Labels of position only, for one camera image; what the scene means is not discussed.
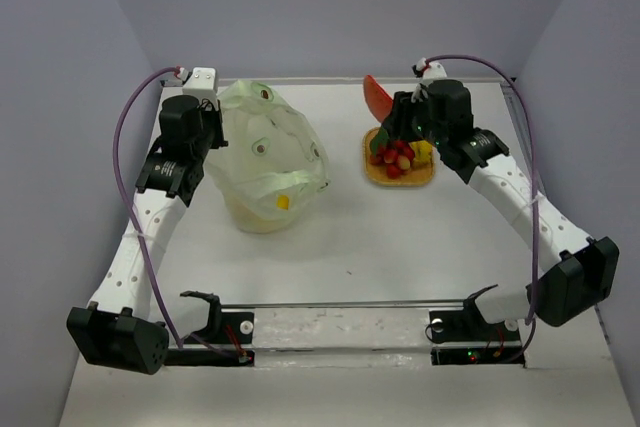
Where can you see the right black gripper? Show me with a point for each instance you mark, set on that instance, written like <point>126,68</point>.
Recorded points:
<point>397,123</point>

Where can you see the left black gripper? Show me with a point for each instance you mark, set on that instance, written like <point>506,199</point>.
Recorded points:
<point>209,112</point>

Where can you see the red watermelon slice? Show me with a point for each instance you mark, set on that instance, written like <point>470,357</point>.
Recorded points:
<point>378,101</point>

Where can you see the red cherry bunch with leaves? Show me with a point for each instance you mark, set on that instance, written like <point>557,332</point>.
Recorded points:
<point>386,161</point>

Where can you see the yellow fake banana bunch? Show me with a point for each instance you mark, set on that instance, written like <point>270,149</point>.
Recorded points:
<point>423,154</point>

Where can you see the translucent green plastic bag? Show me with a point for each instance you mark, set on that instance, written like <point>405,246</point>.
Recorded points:
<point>272,150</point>

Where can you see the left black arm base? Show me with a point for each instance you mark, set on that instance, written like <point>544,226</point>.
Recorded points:
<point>225,340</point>

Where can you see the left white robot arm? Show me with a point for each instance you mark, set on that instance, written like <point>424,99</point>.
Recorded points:
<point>114,330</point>

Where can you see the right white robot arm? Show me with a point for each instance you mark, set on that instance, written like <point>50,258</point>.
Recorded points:
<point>571,272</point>

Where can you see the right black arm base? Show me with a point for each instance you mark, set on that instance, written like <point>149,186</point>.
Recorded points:
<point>454,342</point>

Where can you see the small yellow fake fruit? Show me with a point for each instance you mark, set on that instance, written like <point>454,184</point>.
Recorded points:
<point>283,202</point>

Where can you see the orange woven square tray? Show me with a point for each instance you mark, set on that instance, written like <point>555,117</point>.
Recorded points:
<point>420,177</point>

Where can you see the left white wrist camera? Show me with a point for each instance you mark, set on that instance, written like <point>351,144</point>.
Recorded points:
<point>202,84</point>

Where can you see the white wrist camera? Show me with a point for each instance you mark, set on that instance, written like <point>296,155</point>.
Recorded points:
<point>427,71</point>
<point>202,84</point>

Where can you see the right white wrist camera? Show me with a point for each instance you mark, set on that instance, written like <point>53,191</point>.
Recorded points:
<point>427,71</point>

